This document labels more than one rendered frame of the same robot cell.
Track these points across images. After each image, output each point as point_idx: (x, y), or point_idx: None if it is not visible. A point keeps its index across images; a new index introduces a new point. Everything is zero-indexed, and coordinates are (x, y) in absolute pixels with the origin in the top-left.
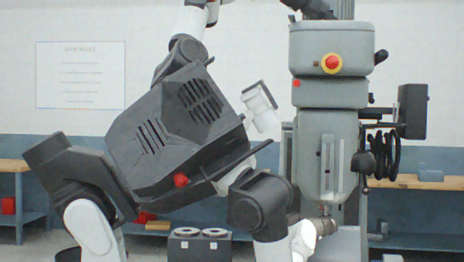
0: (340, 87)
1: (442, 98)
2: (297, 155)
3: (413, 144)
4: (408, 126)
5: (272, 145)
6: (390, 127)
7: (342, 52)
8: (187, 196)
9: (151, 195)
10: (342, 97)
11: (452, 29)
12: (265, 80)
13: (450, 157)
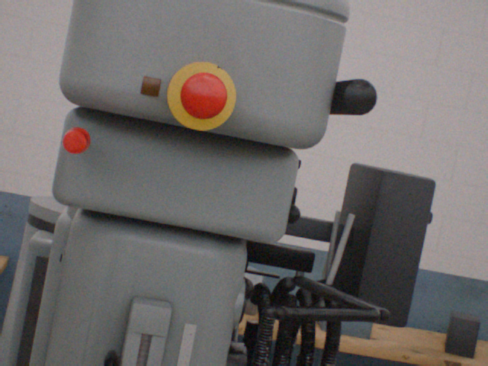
0: (211, 169)
1: (390, 162)
2: (46, 347)
3: (320, 248)
4: (369, 286)
5: (21, 203)
6: (342, 319)
7: (241, 68)
8: None
9: None
10: (213, 200)
11: (435, 26)
12: (30, 58)
13: None
